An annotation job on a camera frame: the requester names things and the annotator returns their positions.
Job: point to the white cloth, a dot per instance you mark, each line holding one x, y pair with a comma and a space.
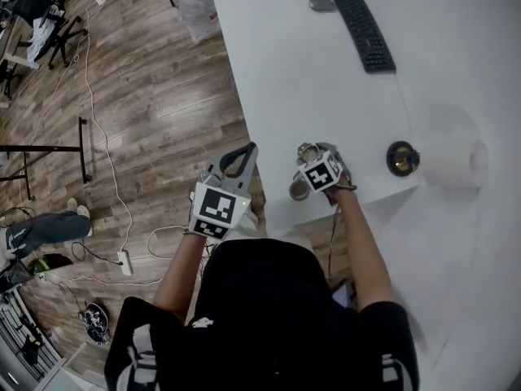
38, 41

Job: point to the grey computer mouse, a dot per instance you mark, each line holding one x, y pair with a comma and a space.
322, 5

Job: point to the small metal part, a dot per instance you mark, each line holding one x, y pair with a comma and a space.
307, 153

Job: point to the black white printed bag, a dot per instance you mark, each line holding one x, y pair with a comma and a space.
95, 324

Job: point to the water jugs with red caps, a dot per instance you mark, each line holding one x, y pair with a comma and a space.
199, 10

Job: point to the person's black printed shirt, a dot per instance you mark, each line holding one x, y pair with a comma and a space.
264, 308

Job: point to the person's right forearm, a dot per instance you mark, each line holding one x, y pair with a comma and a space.
362, 251

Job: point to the black office chair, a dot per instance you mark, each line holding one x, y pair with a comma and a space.
61, 27

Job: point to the black keyboard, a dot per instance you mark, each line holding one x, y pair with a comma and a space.
362, 27

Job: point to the black brass round object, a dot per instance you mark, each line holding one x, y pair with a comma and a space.
403, 159

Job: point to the dark-top desk white legs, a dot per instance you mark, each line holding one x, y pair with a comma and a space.
12, 55

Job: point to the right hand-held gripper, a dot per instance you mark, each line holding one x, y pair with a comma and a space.
319, 175

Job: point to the black metal stand frame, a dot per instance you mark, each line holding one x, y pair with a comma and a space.
83, 149

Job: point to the black green curved object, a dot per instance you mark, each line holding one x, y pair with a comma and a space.
49, 264

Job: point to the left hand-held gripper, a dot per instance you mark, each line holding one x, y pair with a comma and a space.
217, 208

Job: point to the white power strip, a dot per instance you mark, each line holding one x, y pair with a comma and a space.
125, 263

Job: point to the person's left forearm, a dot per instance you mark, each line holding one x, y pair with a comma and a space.
179, 275

